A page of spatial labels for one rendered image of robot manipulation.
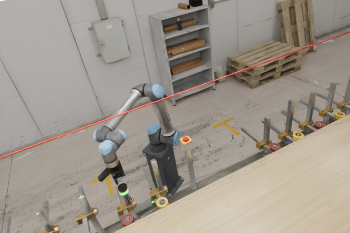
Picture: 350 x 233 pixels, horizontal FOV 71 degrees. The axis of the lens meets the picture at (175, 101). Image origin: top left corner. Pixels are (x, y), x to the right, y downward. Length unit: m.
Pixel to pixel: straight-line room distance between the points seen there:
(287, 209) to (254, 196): 0.20
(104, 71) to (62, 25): 0.92
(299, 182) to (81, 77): 3.37
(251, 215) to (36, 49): 3.43
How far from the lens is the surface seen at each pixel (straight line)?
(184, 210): 1.76
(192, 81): 4.84
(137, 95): 2.04
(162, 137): 2.44
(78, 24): 3.99
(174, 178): 2.97
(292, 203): 1.82
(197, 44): 4.27
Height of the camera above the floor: 2.34
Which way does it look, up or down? 31 degrees down
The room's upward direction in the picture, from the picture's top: 10 degrees counter-clockwise
